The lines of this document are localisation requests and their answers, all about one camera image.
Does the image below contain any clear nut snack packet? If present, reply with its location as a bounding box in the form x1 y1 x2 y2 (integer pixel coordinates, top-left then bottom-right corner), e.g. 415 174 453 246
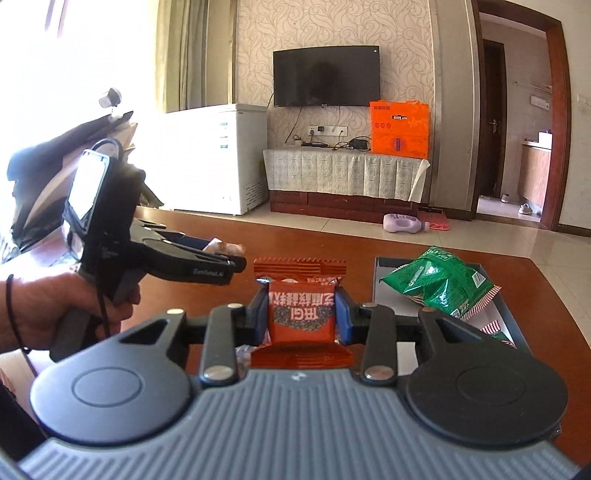
203 237 245 257

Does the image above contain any red green striped snack bag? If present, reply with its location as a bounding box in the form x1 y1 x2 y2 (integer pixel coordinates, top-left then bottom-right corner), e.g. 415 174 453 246
480 320 519 350

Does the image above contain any dark cloth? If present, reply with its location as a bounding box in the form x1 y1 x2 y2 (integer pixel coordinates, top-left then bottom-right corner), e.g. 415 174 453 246
0 382 45 462

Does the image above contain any person's left hand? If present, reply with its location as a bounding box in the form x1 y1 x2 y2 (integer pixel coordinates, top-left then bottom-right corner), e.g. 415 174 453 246
21 272 141 350

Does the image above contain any person's left forearm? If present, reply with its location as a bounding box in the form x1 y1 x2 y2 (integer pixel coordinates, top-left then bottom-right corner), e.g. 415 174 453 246
0 279 23 356

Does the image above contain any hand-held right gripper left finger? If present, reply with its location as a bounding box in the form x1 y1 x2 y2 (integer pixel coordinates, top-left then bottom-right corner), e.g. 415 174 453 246
117 281 271 387

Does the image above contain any purple plastic bottle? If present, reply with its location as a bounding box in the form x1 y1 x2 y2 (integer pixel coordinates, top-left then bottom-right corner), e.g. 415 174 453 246
383 213 431 233

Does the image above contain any pink plastic dustpan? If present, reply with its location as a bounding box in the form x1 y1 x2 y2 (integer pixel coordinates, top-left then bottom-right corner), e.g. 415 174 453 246
418 210 448 232

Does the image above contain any wooden kitchen cabinet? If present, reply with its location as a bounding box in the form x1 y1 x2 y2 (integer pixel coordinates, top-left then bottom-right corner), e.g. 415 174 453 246
517 138 555 202

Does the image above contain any large green snack bag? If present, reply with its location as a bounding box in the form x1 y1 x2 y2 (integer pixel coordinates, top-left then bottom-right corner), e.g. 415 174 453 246
379 246 502 320

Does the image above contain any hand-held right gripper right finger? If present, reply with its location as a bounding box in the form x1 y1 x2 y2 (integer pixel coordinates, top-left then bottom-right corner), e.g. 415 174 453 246
335 282 483 387

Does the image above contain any orange gift box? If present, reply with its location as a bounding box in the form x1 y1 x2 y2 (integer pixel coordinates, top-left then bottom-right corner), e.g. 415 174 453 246
369 99 431 158

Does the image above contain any dark wooden door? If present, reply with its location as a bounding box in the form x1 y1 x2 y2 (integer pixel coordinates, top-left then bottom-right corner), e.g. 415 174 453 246
480 39 509 197

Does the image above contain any dark electric scooter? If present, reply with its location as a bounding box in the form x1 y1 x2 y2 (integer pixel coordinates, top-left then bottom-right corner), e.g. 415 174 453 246
0 87 164 265

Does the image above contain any red sesame snack packet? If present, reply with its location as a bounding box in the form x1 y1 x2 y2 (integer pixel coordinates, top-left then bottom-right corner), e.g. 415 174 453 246
252 257 352 370

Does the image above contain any black tv cable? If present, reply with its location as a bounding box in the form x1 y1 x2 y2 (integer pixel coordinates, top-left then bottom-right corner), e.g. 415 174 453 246
283 105 306 145

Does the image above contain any grey box tray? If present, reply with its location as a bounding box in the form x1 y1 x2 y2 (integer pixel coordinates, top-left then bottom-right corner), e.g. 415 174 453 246
372 256 532 352

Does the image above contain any black hair tie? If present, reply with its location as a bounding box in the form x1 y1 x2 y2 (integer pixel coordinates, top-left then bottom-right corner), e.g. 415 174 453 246
6 274 33 356

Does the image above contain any black flat television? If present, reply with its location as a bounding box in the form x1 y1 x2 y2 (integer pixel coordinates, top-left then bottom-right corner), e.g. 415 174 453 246
272 45 382 109

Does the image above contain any cabinet with white cloth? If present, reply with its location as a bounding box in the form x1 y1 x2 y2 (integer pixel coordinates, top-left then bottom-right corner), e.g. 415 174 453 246
263 148 431 201

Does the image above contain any wooden door frame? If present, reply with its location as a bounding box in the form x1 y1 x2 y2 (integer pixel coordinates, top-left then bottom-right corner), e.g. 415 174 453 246
471 0 574 232

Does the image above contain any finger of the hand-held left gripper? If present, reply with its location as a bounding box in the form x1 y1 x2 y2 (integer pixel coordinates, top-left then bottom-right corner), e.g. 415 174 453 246
202 251 248 281
154 231 218 253

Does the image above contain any white chest freezer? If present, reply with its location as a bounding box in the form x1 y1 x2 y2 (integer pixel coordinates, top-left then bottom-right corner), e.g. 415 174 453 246
159 104 269 217

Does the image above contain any wooden tv cabinet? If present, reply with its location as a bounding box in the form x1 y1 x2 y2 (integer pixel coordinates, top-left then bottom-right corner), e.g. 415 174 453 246
269 187 431 216

